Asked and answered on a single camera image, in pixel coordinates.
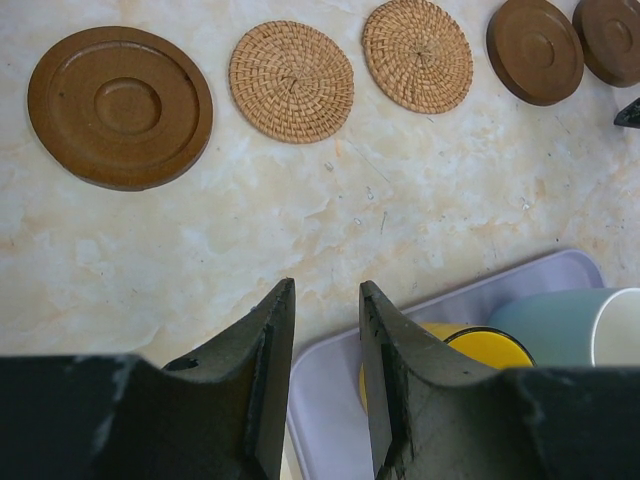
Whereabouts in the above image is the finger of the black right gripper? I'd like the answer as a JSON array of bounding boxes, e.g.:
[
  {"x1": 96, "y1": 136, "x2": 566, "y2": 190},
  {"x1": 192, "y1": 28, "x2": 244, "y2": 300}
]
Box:
[{"x1": 614, "y1": 98, "x2": 640, "y2": 126}]

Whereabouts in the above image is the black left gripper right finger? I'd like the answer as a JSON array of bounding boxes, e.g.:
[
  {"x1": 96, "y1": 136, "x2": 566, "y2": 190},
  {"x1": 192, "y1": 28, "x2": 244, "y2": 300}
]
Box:
[{"x1": 359, "y1": 281, "x2": 639, "y2": 479}]

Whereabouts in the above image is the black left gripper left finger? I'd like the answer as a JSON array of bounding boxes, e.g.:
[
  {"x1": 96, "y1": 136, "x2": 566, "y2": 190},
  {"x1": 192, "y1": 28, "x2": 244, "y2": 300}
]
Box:
[{"x1": 1, "y1": 279, "x2": 296, "y2": 479}]

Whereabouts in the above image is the brown wooden coaster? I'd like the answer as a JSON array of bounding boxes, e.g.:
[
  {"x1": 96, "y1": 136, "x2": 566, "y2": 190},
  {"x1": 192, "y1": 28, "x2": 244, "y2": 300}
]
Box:
[
  {"x1": 572, "y1": 0, "x2": 639, "y2": 88},
  {"x1": 486, "y1": 0, "x2": 584, "y2": 106},
  {"x1": 27, "y1": 26, "x2": 214, "y2": 191}
]

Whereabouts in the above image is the light blue mug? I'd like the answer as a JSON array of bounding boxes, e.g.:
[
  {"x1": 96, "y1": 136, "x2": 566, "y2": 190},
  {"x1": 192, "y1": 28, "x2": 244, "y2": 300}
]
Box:
[{"x1": 488, "y1": 287, "x2": 639, "y2": 367}]

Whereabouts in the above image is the woven rattan coaster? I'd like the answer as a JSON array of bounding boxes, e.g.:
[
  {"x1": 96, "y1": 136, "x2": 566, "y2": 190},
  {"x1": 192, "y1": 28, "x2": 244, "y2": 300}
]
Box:
[
  {"x1": 361, "y1": 0, "x2": 473, "y2": 114},
  {"x1": 228, "y1": 20, "x2": 354, "y2": 144}
]

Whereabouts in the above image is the yellow mug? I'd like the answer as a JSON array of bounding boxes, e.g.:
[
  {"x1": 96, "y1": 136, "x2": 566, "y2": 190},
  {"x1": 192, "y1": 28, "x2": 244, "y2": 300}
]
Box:
[{"x1": 380, "y1": 318, "x2": 536, "y2": 387}]

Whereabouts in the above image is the lavender plastic tray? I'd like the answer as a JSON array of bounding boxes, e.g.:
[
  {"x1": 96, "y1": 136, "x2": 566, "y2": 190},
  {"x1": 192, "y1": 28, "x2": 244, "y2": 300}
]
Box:
[{"x1": 287, "y1": 249, "x2": 604, "y2": 479}]

